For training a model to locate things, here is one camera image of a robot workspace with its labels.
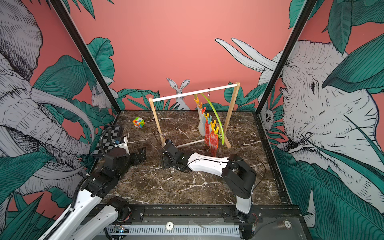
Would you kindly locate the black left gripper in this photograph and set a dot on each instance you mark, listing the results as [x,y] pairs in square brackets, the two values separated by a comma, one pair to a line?
[137,160]

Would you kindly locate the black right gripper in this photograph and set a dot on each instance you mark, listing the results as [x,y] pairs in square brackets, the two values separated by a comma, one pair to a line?
[165,162]

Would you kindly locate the wooden hanger rack frame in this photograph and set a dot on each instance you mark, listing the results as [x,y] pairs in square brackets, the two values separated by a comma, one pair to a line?
[178,114]

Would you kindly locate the red orange-edged insole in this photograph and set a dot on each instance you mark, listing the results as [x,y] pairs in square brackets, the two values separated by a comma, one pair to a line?
[207,132]
[214,142]

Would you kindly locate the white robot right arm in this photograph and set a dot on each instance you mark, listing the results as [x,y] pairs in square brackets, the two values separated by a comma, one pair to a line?
[236,173]

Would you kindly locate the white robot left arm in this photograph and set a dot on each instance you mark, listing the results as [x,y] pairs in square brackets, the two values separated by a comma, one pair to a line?
[90,192]

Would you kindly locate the black white checkerboard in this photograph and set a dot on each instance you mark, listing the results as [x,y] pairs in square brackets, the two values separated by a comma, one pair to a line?
[106,139]

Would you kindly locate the colourful puzzle cube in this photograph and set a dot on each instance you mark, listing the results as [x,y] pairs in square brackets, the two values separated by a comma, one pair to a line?
[138,122]

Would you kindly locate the grey textured insole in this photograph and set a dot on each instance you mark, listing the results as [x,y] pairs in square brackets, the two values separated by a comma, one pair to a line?
[202,121]

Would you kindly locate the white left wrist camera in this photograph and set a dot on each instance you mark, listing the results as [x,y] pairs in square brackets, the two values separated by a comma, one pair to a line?
[121,146]

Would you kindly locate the white perforated rail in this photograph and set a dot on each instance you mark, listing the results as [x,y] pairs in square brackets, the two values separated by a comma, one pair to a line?
[157,230]

